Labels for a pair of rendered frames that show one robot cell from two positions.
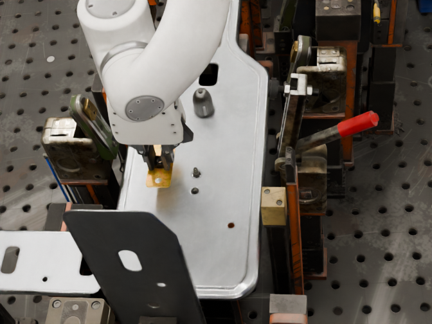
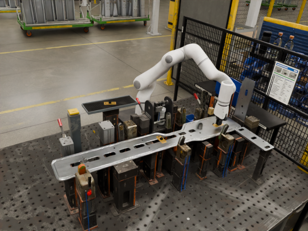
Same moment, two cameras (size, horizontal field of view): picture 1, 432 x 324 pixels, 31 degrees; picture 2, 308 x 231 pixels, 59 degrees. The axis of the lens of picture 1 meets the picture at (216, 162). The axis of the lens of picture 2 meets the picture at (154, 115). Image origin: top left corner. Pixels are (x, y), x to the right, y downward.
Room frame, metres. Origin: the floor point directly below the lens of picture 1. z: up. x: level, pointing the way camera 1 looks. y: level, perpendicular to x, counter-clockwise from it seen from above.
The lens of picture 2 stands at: (2.29, 0.90, 2.06)
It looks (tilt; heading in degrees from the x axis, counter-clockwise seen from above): 30 degrees down; 223
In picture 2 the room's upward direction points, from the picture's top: 5 degrees clockwise
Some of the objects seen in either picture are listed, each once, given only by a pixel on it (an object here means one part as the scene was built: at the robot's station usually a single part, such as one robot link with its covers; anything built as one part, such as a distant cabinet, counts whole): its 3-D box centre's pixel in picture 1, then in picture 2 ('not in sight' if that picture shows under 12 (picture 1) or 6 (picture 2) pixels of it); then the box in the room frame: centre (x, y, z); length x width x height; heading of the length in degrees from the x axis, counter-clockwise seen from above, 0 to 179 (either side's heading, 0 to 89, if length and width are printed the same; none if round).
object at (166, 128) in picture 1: (144, 110); (221, 109); (0.70, 0.08, 1.16); 0.10 x 0.07 x 0.11; 76
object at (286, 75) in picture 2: not in sight; (282, 82); (0.17, 0.27, 1.30); 0.23 x 0.02 x 0.31; 76
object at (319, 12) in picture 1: (336, 89); (169, 127); (0.86, -0.24, 0.91); 0.07 x 0.05 x 0.42; 76
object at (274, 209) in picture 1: (279, 257); (207, 127); (0.57, -0.07, 0.88); 0.04 x 0.04 x 0.36; 76
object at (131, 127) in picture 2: not in sight; (129, 146); (1.25, -0.27, 0.89); 0.13 x 0.11 x 0.38; 76
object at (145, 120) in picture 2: not in sight; (142, 139); (1.12, -0.28, 0.89); 0.13 x 0.11 x 0.38; 76
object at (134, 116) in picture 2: not in sight; (134, 138); (1.17, -0.32, 0.90); 0.05 x 0.05 x 0.40; 76
